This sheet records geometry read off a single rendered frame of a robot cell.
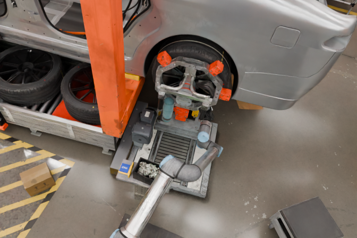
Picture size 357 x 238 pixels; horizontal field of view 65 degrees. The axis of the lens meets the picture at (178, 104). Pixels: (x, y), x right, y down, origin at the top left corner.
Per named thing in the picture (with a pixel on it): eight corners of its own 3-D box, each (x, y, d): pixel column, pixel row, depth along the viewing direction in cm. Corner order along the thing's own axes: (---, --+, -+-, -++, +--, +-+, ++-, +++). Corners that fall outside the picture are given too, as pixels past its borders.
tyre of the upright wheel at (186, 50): (145, 60, 264) (198, 98, 287) (137, 78, 249) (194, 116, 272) (188, 16, 218) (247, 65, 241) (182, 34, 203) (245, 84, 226)
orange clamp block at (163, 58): (172, 58, 221) (164, 50, 217) (169, 64, 216) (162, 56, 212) (166, 61, 225) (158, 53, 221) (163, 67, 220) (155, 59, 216)
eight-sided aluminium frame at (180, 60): (213, 110, 256) (228, 67, 214) (212, 116, 252) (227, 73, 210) (155, 95, 259) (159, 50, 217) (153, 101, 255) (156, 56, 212)
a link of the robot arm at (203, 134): (196, 141, 235) (197, 135, 227) (198, 129, 243) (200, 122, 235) (207, 144, 234) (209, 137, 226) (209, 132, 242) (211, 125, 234)
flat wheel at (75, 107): (133, 76, 312) (132, 60, 294) (130, 126, 272) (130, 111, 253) (70, 74, 303) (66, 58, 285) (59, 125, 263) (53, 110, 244)
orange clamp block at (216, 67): (215, 70, 221) (223, 65, 215) (213, 77, 216) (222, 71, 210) (209, 64, 218) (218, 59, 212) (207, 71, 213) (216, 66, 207)
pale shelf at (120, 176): (173, 173, 230) (173, 172, 228) (168, 193, 220) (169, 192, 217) (122, 160, 232) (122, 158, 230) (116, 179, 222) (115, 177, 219)
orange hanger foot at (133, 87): (145, 81, 276) (146, 54, 249) (127, 123, 243) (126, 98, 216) (128, 77, 277) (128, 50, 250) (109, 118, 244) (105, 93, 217)
